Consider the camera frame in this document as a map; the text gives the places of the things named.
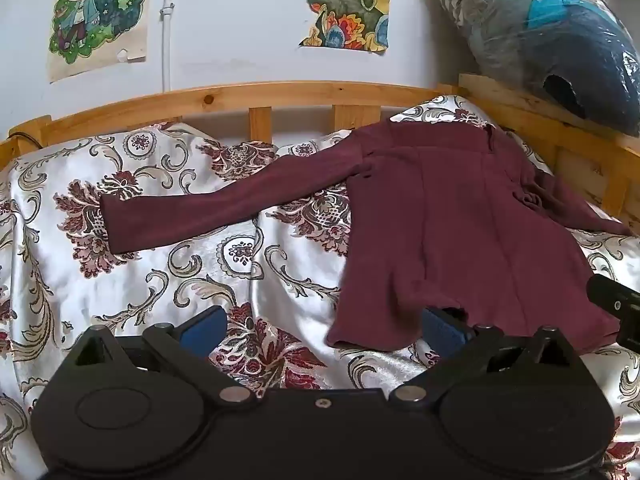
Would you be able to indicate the maroon knit sweater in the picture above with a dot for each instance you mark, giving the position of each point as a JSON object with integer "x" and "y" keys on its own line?
{"x": 450, "y": 210}

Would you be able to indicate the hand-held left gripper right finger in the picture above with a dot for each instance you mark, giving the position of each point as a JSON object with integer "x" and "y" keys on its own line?
{"x": 442, "y": 332}

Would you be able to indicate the wooden bed frame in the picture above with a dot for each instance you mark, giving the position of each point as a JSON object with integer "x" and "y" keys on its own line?
{"x": 300, "y": 95}

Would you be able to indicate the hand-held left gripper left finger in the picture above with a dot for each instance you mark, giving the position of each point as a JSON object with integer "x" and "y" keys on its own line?
{"x": 204, "y": 333}

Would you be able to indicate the colourful landscape wall poster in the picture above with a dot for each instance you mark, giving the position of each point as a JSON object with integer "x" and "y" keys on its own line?
{"x": 345, "y": 10}

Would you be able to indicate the floral satin bedspread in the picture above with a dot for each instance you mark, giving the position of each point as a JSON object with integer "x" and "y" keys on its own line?
{"x": 150, "y": 270}

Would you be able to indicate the cartoon character wall poster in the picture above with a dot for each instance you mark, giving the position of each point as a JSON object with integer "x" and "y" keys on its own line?
{"x": 95, "y": 10}

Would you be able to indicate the white wall pipe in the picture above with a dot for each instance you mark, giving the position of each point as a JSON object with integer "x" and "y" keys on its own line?
{"x": 166, "y": 35}

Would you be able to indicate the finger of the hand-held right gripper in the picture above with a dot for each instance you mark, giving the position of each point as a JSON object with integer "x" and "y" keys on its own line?
{"x": 612, "y": 300}

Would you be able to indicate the plastic-bagged blue quilt bundle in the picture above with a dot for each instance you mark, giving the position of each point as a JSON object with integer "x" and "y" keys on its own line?
{"x": 560, "y": 45}

